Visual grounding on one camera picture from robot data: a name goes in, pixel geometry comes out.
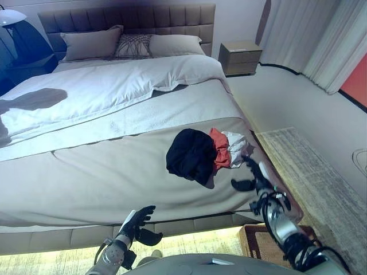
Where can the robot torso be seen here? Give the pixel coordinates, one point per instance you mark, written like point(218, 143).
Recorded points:
point(206, 265)

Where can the plain beige pillow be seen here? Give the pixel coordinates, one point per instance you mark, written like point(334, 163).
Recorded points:
point(175, 44)
point(89, 43)

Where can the dark nightstand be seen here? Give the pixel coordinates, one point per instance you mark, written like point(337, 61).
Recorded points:
point(28, 64)

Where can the patterned area rug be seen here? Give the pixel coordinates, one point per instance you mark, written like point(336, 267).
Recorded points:
point(312, 177)

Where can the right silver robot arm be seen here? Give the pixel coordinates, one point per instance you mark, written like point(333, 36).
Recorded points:
point(282, 226)

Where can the black garment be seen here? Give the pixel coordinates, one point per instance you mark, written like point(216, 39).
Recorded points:
point(191, 156)

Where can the wooden nightstand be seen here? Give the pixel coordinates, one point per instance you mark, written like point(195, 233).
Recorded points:
point(240, 57)

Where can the patterned decorative pillow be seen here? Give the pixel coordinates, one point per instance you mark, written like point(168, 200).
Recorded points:
point(133, 46)

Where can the white garment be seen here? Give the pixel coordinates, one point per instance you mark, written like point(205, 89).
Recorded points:
point(236, 149)

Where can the woven wicker basket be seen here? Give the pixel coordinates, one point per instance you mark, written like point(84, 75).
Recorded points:
point(258, 243)

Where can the white curtain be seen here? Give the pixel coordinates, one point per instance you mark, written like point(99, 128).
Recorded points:
point(315, 40)

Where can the bed with beige cover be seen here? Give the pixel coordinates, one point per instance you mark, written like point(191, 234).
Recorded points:
point(114, 137)

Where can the red-orange garment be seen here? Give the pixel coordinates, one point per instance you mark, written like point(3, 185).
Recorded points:
point(220, 150)

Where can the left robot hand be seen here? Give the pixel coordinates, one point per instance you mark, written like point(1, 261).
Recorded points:
point(137, 221)

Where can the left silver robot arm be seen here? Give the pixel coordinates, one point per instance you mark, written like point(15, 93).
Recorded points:
point(113, 252)

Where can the tufted brown headboard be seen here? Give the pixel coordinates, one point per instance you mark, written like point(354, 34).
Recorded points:
point(129, 20)

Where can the red-orange wall panel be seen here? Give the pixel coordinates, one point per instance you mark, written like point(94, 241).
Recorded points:
point(355, 83)

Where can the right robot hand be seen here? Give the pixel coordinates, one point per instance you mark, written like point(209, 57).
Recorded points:
point(252, 179)

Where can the white folded duvet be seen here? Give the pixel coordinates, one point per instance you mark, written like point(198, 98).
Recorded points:
point(100, 86)

